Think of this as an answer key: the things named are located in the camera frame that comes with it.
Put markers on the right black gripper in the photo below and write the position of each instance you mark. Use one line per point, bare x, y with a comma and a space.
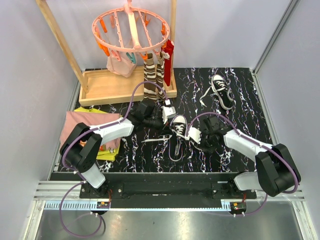
209, 149

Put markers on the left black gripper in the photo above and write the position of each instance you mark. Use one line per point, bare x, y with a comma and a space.
162, 123

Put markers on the black sneaker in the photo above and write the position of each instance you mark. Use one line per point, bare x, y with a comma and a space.
178, 127
223, 92

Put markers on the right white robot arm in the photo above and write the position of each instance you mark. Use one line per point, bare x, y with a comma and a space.
275, 170

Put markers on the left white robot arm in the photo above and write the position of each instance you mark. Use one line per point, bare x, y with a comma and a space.
81, 147

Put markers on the black marble pattern mat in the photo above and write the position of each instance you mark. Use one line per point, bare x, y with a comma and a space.
194, 98

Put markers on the brown striped sock right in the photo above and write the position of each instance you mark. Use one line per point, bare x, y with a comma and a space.
160, 72

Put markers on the brown striped sock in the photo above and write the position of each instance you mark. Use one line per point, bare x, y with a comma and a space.
160, 72
149, 74

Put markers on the brown striped sock left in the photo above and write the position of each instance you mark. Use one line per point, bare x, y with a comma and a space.
149, 74

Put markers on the yellow folded t-shirt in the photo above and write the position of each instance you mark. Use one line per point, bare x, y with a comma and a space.
105, 153

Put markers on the pink cloth hanging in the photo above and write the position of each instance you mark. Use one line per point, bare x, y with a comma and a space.
125, 67

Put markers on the red sock hanging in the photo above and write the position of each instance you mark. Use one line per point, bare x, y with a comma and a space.
168, 52

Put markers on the pink folded t-shirt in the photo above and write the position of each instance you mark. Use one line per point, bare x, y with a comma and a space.
87, 117

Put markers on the pink round clip hanger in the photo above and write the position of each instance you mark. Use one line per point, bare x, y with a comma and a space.
129, 31

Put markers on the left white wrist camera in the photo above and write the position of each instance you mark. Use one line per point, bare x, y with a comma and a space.
168, 113

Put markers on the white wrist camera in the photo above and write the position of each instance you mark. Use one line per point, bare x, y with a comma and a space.
168, 113
194, 134

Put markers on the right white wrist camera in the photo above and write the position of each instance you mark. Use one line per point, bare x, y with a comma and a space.
194, 134

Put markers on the wooden rack frame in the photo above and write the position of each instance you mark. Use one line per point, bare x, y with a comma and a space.
102, 87

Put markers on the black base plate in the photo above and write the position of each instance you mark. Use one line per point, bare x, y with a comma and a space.
214, 185

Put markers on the aluminium rail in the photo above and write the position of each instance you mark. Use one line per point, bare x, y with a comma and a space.
66, 195

